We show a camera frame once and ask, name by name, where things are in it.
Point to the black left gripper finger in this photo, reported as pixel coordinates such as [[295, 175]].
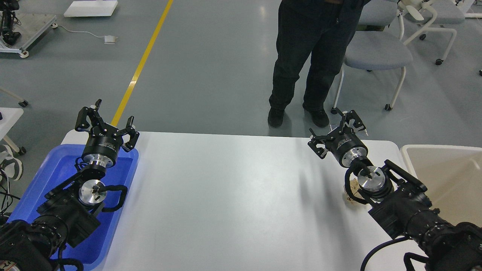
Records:
[[127, 138], [89, 117]]

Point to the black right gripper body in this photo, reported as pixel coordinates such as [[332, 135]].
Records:
[[346, 146]]

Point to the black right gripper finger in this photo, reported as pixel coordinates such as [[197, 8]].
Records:
[[318, 143], [350, 120]]

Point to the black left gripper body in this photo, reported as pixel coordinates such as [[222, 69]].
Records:
[[103, 145]]

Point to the beige paper ball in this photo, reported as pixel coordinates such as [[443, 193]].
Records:
[[352, 191]]

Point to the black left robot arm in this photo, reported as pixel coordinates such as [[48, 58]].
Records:
[[70, 214]]

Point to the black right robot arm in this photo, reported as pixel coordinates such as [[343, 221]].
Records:
[[399, 203]]

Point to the right metal floor plate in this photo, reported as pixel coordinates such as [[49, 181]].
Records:
[[361, 131]]

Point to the white caster leg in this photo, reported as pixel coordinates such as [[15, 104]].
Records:
[[21, 101]]

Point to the person in black clothes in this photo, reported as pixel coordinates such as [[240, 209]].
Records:
[[318, 30]]

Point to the beige plastic bin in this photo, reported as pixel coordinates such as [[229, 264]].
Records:
[[453, 177]]

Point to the white flat board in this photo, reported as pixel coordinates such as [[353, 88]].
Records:
[[91, 8]]

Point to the grey chair white frame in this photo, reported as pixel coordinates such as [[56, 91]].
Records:
[[379, 50]]

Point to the white power adapter with cable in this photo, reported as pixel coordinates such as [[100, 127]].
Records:
[[107, 39]]

